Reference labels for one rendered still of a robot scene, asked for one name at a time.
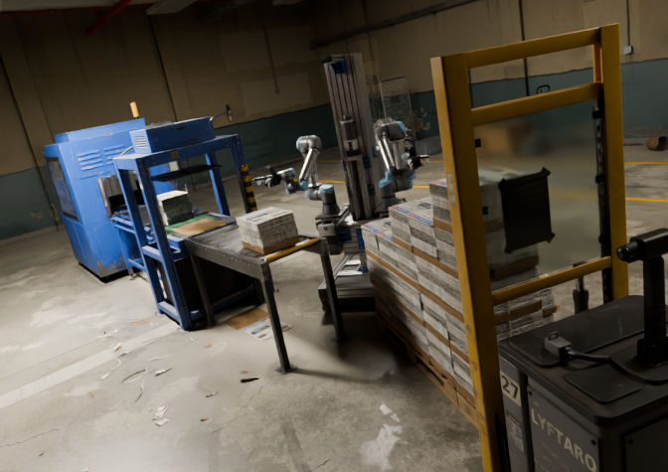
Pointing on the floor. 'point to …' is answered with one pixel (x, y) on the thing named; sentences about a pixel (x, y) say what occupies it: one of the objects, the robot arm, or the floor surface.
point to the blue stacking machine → (98, 192)
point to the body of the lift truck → (585, 395)
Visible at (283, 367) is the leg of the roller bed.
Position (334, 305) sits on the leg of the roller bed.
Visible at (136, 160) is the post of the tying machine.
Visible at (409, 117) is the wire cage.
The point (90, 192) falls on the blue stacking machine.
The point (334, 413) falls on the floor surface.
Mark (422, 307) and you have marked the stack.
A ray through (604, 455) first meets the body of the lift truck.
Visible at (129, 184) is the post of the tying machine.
